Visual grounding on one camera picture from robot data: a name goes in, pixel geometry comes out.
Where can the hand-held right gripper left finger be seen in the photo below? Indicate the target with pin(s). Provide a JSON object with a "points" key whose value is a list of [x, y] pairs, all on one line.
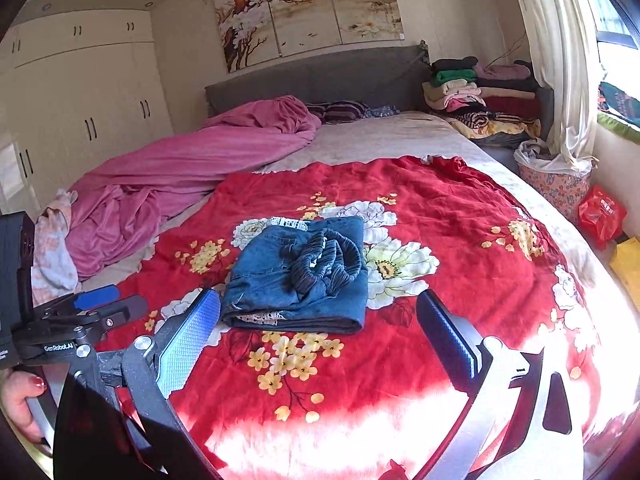
{"points": [[190, 340]]}

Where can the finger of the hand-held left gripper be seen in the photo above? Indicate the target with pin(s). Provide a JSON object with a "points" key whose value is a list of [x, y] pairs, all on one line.
{"points": [[125, 308], [95, 297]]}

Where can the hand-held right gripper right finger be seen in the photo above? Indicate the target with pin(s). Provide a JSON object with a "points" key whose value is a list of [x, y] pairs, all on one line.
{"points": [[445, 332]]}

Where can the blue denim lace-trimmed pants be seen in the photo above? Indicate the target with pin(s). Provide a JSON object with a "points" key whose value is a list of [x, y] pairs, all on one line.
{"points": [[270, 280]]}

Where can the person's left hand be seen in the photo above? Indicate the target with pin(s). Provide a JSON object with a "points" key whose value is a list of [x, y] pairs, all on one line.
{"points": [[20, 400]]}

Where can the pale floral cloth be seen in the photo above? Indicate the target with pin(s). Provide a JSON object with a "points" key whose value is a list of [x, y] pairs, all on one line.
{"points": [[50, 240]]}

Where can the red floral blanket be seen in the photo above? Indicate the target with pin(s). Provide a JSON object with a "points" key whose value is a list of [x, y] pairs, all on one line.
{"points": [[400, 385]]}

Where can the pink blanket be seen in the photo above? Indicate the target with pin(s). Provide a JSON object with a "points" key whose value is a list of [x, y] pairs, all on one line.
{"points": [[175, 170]]}

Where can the floral fabric laundry basket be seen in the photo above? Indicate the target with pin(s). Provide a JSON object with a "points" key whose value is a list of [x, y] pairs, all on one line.
{"points": [[555, 190]]}

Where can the cream wardrobe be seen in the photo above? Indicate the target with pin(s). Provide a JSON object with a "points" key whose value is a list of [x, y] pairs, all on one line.
{"points": [[75, 110]]}

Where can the yellow bag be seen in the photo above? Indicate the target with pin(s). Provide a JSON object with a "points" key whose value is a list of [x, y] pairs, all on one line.
{"points": [[627, 270]]}

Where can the red plastic bag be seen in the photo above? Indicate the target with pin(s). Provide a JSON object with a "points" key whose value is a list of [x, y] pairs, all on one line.
{"points": [[602, 215]]}

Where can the beige bed sheet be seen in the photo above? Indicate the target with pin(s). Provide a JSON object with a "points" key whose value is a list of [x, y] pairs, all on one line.
{"points": [[380, 135]]}

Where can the blue floral pillow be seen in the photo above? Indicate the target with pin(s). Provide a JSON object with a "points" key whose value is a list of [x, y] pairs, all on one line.
{"points": [[384, 111]]}

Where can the stack of folded clothes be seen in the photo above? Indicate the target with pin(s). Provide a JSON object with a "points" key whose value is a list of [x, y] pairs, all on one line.
{"points": [[480, 95]]}

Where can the dark striped pillow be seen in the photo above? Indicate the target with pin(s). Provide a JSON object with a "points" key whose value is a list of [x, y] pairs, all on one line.
{"points": [[340, 110]]}

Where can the green printed bag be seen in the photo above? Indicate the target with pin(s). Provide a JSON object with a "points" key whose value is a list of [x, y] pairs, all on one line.
{"points": [[622, 105]]}

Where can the grey upholstered headboard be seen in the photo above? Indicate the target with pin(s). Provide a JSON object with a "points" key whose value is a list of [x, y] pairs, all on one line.
{"points": [[310, 75]]}

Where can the white curtain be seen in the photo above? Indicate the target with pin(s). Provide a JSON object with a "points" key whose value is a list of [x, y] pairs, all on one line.
{"points": [[555, 35]]}

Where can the window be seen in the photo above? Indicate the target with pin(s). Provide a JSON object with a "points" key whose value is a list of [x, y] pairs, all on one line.
{"points": [[620, 60]]}

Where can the floral triptych wall painting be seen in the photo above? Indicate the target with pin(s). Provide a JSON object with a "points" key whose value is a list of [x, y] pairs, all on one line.
{"points": [[300, 10]]}

